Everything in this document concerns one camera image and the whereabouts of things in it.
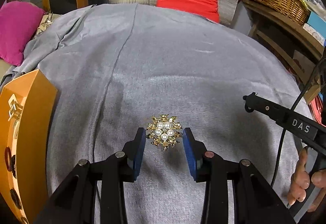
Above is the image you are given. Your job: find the black cable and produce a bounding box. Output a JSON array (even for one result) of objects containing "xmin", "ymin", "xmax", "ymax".
[{"xmin": 270, "ymin": 57, "xmax": 326, "ymax": 189}]

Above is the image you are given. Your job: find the grey bed blanket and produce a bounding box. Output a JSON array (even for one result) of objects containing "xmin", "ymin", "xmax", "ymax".
[{"xmin": 0, "ymin": 3, "xmax": 314, "ymax": 224}]

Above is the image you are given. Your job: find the person right hand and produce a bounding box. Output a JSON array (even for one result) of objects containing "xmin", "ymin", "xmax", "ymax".
[{"xmin": 287, "ymin": 147, "xmax": 326, "ymax": 212}]

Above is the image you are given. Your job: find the blue cardboard box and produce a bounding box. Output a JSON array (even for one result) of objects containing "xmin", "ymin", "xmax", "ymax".
[{"xmin": 303, "ymin": 12, "xmax": 326, "ymax": 47}]

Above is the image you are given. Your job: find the orange cardboard tray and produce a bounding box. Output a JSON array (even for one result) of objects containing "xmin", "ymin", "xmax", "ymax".
[{"xmin": 1, "ymin": 70, "xmax": 57, "ymax": 223}]

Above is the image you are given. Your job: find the magenta pillow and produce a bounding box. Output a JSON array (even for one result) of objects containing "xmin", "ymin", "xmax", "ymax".
[{"xmin": 0, "ymin": 1, "xmax": 45, "ymax": 66}]

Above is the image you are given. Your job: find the gold pearl brooch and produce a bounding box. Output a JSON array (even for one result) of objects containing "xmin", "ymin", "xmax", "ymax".
[{"xmin": 145, "ymin": 114, "xmax": 182, "ymax": 151}]

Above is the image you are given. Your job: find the cream hair claw clip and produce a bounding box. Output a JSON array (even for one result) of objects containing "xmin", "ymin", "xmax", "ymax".
[{"xmin": 8, "ymin": 94, "xmax": 23, "ymax": 121}]

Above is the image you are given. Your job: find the black beaded scrunchie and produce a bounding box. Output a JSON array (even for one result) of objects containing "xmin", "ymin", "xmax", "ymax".
[{"xmin": 10, "ymin": 188, "xmax": 22, "ymax": 210}]

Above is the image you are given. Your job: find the wooden shelf unit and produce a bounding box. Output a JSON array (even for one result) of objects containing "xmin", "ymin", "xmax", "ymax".
[{"xmin": 241, "ymin": 0, "xmax": 326, "ymax": 105}]

